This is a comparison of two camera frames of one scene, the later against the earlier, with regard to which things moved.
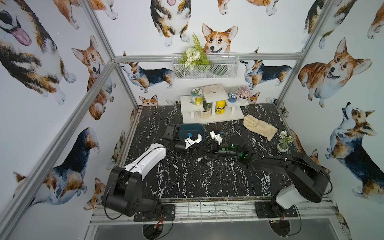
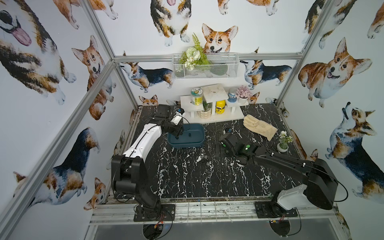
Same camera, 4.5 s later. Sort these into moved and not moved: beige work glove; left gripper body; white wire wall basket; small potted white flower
Moved: left gripper body
Not moved: small potted white flower; white wire wall basket; beige work glove
